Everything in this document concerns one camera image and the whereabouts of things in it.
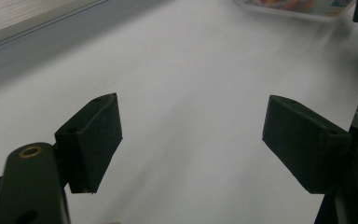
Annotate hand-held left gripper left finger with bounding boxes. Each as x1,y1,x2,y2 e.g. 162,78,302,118
54,92,124,195

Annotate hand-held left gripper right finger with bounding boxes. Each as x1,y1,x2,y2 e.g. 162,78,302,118
262,94,352,195

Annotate colourful printed packet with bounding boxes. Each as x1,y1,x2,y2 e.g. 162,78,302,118
231,0,358,22

